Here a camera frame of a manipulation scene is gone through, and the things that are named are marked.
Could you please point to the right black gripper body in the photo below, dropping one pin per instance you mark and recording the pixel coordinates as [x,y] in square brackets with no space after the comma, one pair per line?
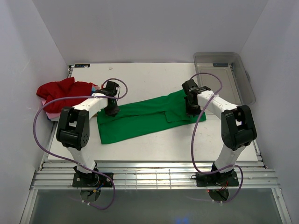
[192,108]

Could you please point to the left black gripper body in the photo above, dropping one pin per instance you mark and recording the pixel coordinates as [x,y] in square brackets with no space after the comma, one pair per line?
[111,109]

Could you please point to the green t shirt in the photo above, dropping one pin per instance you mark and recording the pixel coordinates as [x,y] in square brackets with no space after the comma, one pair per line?
[144,117]

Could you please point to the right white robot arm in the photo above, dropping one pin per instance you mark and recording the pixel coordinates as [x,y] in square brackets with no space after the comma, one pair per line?
[237,132]

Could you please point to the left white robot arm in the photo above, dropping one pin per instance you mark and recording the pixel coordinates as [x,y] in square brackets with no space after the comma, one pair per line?
[74,128]

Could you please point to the blue label sticker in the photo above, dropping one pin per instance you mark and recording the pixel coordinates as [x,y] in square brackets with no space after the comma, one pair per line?
[82,65]

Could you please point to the red t shirt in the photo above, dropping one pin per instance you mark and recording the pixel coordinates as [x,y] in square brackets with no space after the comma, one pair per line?
[65,88]

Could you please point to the grey plastic bin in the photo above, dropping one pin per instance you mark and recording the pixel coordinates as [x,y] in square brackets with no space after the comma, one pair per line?
[229,68]

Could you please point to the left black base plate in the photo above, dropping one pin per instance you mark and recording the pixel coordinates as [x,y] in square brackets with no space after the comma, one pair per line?
[92,180]

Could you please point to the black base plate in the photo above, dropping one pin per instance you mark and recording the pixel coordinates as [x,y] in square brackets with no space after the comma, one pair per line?
[229,179]
[92,180]

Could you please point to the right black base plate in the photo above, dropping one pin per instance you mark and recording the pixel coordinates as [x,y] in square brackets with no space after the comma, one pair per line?
[229,179]

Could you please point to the aluminium frame rail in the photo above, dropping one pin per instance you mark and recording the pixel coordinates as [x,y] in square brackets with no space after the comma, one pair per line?
[150,175]

